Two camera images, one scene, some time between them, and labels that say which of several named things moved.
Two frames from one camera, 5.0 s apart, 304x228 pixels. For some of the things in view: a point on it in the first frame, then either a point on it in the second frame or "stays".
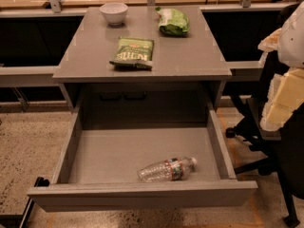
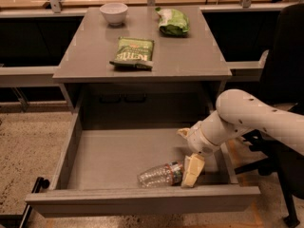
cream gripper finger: [272, 42] to [183, 131]
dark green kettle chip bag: [134, 53] stays
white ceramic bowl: [114, 12] stays
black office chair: [279, 150] stays
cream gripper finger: [286, 94] to [194, 164]
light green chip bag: [172, 21] stays
